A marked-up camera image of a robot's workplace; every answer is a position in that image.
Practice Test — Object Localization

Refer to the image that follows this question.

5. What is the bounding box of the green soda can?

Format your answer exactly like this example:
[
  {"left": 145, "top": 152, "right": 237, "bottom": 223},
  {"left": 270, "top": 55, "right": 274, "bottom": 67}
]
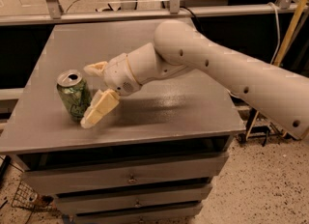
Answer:
[{"left": 56, "top": 70, "right": 92, "bottom": 122}]

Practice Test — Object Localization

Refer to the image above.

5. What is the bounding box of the black cable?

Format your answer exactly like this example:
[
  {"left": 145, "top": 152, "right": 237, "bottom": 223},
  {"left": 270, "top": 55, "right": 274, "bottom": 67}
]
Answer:
[{"left": 180, "top": 6, "right": 204, "bottom": 33}]

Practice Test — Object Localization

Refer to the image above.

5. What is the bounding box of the white cable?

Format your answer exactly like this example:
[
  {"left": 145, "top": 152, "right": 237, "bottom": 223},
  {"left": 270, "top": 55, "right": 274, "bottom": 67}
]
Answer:
[{"left": 267, "top": 2, "right": 282, "bottom": 66}]

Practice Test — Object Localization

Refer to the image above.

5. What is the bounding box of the top grey drawer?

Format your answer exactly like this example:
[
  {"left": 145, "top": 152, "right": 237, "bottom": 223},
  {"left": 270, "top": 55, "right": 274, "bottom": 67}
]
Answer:
[{"left": 22, "top": 153, "right": 228, "bottom": 195}]

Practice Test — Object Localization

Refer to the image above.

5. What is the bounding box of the grey drawer cabinet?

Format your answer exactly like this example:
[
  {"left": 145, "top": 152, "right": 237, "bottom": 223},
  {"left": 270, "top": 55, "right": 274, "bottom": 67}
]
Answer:
[{"left": 0, "top": 17, "right": 247, "bottom": 224}]

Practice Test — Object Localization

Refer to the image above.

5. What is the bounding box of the metal railing frame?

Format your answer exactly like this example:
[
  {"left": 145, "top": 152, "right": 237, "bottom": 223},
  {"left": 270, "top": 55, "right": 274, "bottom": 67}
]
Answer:
[{"left": 0, "top": 0, "right": 309, "bottom": 27}]

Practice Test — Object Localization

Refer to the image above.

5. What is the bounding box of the grey drawer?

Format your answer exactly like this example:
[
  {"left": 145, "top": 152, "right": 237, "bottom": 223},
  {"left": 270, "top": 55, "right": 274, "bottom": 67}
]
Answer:
[
  {"left": 22, "top": 153, "right": 228, "bottom": 195},
  {"left": 74, "top": 202, "right": 202, "bottom": 224},
  {"left": 56, "top": 183, "right": 212, "bottom": 214}
]

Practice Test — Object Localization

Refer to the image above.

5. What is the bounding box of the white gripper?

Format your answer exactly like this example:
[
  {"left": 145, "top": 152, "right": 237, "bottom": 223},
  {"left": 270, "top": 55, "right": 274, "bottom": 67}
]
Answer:
[{"left": 80, "top": 53, "right": 141, "bottom": 128}]

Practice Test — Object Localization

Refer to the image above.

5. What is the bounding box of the wire mesh basket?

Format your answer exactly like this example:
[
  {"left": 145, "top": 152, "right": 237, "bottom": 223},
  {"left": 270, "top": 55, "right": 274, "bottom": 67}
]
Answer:
[{"left": 12, "top": 182, "right": 55, "bottom": 212}]

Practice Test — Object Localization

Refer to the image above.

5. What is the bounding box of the bottom grey drawer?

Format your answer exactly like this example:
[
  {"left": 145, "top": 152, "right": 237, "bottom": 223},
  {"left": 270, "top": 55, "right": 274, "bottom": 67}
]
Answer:
[{"left": 74, "top": 202, "right": 202, "bottom": 224}]

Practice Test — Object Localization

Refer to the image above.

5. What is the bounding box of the middle grey drawer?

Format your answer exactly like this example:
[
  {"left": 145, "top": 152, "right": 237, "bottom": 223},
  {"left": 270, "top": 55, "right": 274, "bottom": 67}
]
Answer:
[{"left": 56, "top": 183, "right": 212, "bottom": 214}]

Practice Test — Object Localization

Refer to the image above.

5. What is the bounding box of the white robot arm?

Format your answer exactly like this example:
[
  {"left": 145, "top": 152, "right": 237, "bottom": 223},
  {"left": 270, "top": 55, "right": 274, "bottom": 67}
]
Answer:
[{"left": 81, "top": 20, "right": 309, "bottom": 140}]

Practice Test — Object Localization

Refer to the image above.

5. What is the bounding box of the yellow pole stand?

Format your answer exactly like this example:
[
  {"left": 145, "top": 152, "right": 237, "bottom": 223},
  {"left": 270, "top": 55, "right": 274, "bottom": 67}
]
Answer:
[{"left": 239, "top": 0, "right": 308, "bottom": 144}]

